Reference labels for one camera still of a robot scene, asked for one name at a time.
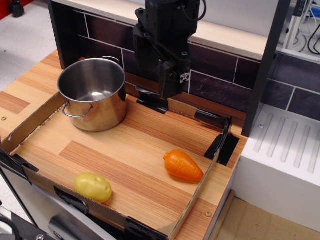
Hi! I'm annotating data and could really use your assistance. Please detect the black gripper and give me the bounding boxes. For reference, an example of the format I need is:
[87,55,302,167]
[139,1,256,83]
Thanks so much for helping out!
[133,0,200,100]

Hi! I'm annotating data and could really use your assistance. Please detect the stainless steel pot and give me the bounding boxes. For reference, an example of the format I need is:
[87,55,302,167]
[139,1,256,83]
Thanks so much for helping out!
[57,56,128,132]

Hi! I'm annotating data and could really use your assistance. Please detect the cardboard fence with black tape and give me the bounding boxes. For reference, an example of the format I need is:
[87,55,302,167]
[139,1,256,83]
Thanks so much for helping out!
[0,82,237,240]

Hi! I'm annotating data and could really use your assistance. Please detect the orange plastic carrot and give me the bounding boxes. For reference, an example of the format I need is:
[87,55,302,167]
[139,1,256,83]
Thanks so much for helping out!
[163,149,204,182]

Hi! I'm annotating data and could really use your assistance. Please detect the white ridged drainboard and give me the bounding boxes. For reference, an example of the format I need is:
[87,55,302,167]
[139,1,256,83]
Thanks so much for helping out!
[232,105,320,231]

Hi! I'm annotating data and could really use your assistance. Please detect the yellow plastic potato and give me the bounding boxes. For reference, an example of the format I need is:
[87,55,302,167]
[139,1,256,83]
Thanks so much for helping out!
[73,172,112,203]

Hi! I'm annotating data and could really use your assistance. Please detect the black caster wheel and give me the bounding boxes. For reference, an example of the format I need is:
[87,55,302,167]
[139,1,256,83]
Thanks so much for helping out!
[8,0,25,18]

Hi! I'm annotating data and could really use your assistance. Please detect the dark grey vertical post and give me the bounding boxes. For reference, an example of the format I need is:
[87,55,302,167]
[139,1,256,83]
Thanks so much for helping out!
[241,0,291,137]

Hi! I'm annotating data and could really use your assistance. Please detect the black cables behind shelf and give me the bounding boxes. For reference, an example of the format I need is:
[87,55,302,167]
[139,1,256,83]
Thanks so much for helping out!
[293,0,320,55]

